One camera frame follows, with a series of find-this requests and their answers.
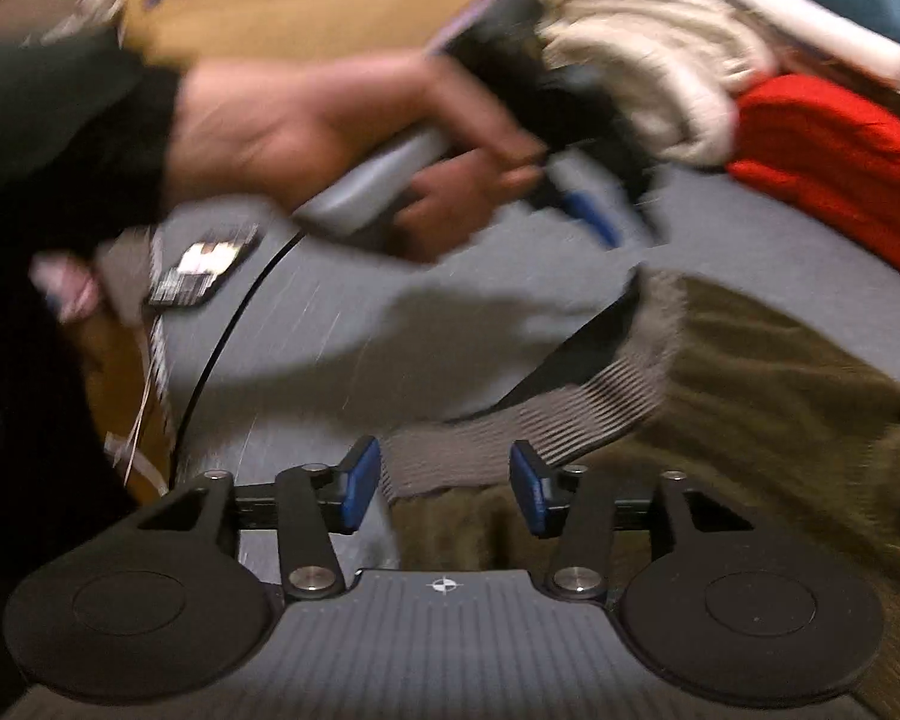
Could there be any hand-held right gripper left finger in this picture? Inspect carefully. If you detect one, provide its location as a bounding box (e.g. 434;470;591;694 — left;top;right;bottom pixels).
136;435;383;602

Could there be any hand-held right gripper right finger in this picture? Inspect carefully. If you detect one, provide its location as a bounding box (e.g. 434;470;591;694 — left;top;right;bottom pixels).
508;439;755;602

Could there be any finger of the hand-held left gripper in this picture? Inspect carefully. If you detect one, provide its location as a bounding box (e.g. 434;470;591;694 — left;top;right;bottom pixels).
529;154;622;250
577;127;666;245

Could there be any person's left hand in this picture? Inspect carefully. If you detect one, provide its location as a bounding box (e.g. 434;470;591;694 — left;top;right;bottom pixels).
166;52;552;265

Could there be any grey quilted mattress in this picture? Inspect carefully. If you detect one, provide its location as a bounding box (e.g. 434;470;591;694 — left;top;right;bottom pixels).
94;165;900;571

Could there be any white folded blanket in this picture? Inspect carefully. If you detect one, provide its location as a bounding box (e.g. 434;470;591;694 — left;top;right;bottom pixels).
540;0;777;167

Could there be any red folded quilt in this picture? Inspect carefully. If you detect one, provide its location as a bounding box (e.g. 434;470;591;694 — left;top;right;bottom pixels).
726;73;900;290

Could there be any white folded cloth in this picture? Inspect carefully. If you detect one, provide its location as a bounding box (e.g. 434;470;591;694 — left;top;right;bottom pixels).
675;0;900;87

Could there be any black printed tag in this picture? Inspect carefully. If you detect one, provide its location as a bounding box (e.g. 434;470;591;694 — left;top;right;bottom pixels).
146;225;265;310

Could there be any pink cloth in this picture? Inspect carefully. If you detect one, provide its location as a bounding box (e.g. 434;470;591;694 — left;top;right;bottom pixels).
28;253;100;325

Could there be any black cable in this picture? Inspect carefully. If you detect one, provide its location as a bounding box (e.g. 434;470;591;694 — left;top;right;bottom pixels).
171;231;305;482

